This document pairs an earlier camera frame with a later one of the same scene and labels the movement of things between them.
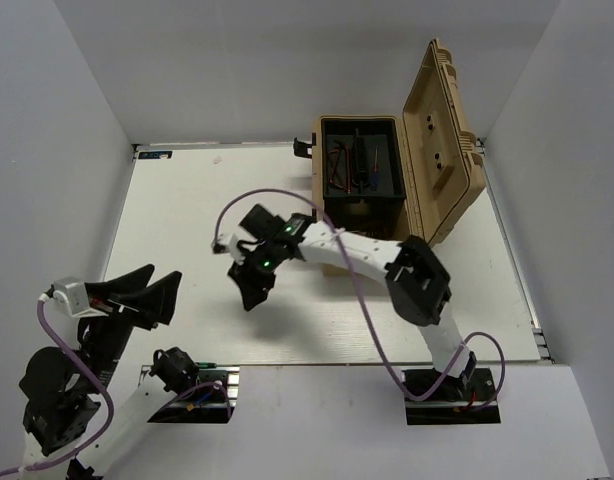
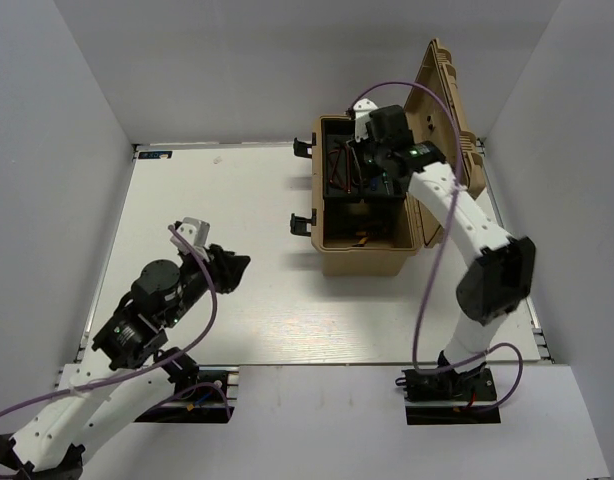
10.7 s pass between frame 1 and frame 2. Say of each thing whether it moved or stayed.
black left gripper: moved
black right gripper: moved
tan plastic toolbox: stayed
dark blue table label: stayed
